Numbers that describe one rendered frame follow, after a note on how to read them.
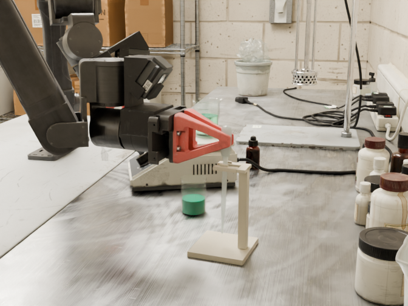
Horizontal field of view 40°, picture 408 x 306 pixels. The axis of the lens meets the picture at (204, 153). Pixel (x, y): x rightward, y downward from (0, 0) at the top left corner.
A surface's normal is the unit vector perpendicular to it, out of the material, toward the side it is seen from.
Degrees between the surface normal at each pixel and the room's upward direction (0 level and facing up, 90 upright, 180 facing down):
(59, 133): 90
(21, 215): 0
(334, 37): 90
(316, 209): 0
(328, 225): 0
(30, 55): 89
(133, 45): 82
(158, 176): 90
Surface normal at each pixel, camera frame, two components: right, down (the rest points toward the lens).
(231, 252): 0.00, -0.97
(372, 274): -0.68, 0.19
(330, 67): -0.21, 0.25
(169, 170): 0.17, 0.25
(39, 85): 0.22, 0.05
